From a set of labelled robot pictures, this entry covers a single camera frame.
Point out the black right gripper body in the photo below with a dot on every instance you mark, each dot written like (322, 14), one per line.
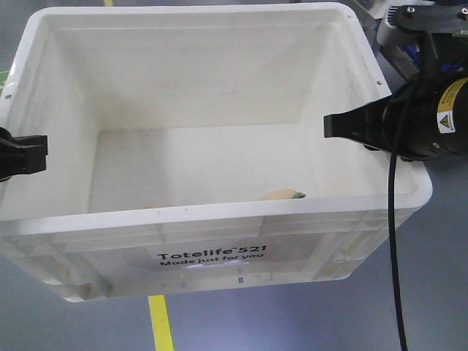
(429, 119)

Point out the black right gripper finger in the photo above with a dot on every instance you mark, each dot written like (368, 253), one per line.
(365, 125)

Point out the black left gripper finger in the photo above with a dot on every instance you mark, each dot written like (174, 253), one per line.
(23, 155)

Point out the yellow plush ball toy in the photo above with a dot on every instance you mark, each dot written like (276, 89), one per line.
(283, 194)

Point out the white plastic tote box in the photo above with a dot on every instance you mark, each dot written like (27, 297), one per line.
(199, 111)

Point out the grey metal shelf frame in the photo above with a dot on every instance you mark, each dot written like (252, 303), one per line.
(383, 36)

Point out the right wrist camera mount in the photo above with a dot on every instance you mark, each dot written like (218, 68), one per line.
(440, 35)

